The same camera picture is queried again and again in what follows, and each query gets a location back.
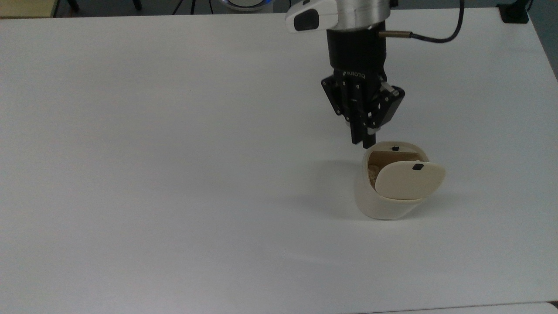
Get wooden furniture piece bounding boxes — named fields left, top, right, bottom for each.
left=0, top=0, right=60, bottom=19

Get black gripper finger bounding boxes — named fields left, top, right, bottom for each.
left=321, top=77, right=363, bottom=145
left=362, top=82, right=405, bottom=149

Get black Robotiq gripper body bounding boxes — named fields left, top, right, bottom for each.
left=327, top=23, right=388, bottom=118

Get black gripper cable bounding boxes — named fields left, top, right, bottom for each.
left=378, top=0, right=465, bottom=44

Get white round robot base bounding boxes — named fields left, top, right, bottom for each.
left=221, top=0, right=275, bottom=12

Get cream trash bin lid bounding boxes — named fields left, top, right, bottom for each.
left=374, top=160, right=446, bottom=201

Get black tripod legs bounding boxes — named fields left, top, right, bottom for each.
left=172, top=0, right=214, bottom=15

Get cream plastic trash bin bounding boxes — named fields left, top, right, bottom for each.
left=354, top=140, right=431, bottom=220

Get black table clamp block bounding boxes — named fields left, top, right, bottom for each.
left=497, top=3, right=530, bottom=24

